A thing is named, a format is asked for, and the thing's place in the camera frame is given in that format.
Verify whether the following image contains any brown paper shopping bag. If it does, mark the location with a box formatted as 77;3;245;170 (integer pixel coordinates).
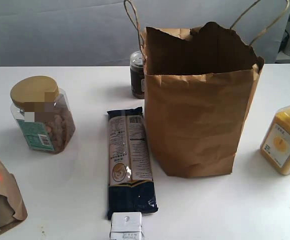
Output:
123;0;290;179

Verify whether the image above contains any dark glass jar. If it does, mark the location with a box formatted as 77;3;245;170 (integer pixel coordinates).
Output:
129;50;145;99

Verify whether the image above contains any dark noodle package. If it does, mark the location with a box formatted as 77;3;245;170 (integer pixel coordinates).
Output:
107;107;159;219

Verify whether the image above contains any clear nut jar gold lid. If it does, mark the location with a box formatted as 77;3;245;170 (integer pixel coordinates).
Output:
10;75;76;154

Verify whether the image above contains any white carton box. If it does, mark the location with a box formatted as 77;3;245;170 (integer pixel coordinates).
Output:
109;212;144;240

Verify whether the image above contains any yellow juice bottle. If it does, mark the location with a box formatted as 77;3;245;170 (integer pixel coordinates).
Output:
260;105;290;175

